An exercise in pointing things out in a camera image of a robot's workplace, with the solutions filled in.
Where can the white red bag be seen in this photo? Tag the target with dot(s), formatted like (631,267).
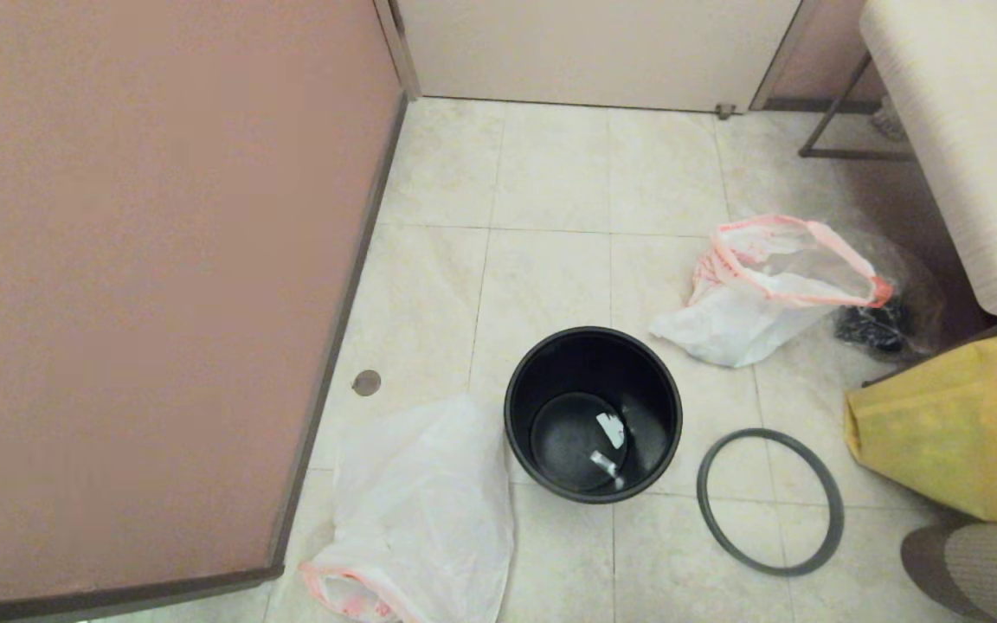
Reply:
(741,329)

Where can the black round trash bin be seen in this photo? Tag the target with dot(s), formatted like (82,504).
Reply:
(550,372)

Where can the white plastic bag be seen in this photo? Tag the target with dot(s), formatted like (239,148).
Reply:
(421,484)

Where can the clear bag with black contents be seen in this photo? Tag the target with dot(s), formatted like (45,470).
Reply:
(875,333)

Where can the yellow fabric tote bag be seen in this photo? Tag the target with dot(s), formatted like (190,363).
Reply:
(948,433)

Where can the round brown floor cap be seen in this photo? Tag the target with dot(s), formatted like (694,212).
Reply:
(366,382)

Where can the white paper scrap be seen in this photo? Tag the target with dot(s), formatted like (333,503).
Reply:
(611,429)

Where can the silvery paper scrap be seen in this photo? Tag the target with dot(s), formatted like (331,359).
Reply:
(607,465)

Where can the beige partition panel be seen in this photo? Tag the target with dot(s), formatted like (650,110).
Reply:
(594,43)

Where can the small metal floor stop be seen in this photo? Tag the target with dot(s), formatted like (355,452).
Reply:
(726,111)

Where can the pink brown partition panel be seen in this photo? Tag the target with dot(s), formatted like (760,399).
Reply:
(135,260)

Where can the cream ribbed bench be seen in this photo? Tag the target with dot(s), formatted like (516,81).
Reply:
(983,130)

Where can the dark metal bench frame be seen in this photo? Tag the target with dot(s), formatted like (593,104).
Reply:
(845,154)

